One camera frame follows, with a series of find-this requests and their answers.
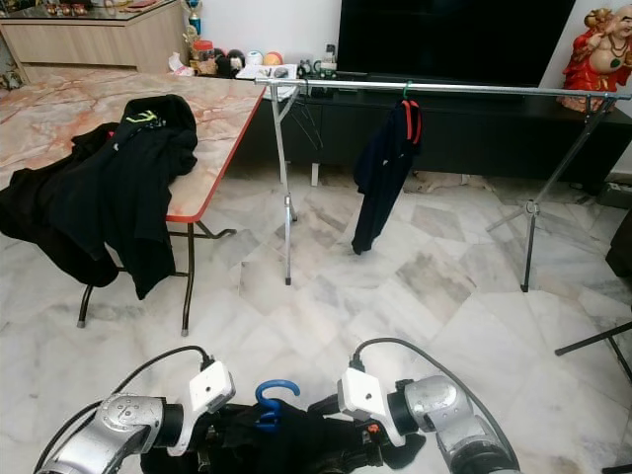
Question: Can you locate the plain black garment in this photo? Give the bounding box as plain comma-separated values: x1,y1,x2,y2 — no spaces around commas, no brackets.
141,393,427,474

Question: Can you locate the blue plastic hanger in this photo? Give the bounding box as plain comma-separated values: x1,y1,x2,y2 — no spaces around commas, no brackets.
254,379,302,434

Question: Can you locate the navy blue t-shirt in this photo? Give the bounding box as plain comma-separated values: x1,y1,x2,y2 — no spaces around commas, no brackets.
352,99,424,256

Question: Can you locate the black shirt neon green logo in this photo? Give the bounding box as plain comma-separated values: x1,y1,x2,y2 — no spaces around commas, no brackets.
0,94,199,301

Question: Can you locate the long black tv cabinet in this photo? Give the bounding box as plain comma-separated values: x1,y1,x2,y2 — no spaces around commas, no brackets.
242,71,632,196

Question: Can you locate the dark brown sofa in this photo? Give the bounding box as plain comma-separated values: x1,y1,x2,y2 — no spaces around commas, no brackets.
606,205,632,279

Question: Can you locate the black gadget cluster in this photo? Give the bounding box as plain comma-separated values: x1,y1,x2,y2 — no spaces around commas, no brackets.
296,59,339,80

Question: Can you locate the white magazine stack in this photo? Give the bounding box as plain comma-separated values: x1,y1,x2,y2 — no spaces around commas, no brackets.
235,63,299,84

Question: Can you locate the silver clothes drying rack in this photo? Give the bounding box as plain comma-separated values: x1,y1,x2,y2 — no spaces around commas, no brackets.
256,78,632,294

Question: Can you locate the marble folding table red edge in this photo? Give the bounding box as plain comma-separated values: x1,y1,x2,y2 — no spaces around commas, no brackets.
0,69,269,338

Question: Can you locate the red lidded jar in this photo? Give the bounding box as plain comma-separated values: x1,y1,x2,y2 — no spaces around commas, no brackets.
192,39,219,76

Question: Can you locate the pink tissue pack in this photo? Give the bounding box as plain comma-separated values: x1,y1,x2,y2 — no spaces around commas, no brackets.
169,53,195,77

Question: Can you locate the large black television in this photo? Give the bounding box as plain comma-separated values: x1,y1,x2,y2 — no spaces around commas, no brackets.
337,0,580,89

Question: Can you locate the light wooden cabinet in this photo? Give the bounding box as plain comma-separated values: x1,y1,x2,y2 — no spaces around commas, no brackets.
0,0,188,73

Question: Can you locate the gold trophy blue ball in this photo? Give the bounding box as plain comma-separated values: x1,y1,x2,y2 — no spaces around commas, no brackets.
184,0,204,40

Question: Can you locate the red laughing buddha statue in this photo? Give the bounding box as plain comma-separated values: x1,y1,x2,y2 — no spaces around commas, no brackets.
558,8,632,113

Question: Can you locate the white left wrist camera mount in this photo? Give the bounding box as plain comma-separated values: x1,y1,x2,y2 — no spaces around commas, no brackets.
180,359,237,426

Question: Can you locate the black metal frame chair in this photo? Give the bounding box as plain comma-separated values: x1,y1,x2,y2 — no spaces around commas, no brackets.
555,320,632,384

